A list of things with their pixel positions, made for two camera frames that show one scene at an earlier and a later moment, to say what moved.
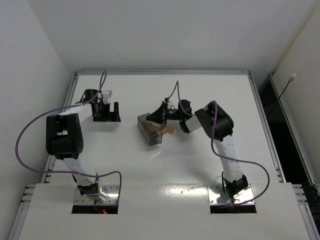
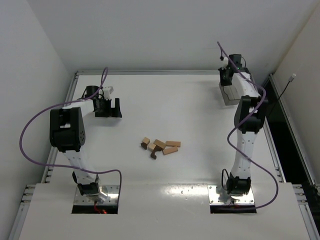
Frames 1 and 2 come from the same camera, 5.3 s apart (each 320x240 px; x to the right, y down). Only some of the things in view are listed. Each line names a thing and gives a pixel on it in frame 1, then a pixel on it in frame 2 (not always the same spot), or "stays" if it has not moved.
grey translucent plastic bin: [153, 134] to [230, 94]
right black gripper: [163, 115] to [225, 78]
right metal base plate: [216, 196] stays
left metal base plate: [109, 195] stays
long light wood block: [165, 129] to [173, 143]
